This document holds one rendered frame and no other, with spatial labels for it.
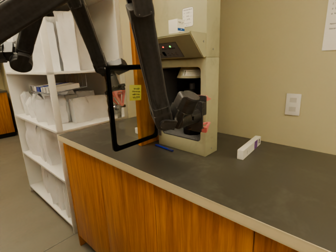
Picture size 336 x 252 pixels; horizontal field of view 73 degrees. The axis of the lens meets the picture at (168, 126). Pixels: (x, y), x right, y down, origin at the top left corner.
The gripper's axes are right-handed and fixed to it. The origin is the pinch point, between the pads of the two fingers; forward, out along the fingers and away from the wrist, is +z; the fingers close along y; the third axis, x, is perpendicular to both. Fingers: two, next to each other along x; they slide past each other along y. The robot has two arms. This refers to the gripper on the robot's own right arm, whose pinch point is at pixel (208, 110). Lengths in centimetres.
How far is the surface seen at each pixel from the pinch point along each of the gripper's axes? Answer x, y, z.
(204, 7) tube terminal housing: 10.0, 40.9, 12.0
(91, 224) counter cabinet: 84, -87, -15
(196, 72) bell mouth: 17.5, 14.3, 16.5
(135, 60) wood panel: 46, 21, 3
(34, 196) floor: 217, -120, -13
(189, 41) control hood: 11.3, 27.2, 3.2
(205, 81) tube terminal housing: 9.2, 10.3, 12.0
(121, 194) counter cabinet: 44, -47, -15
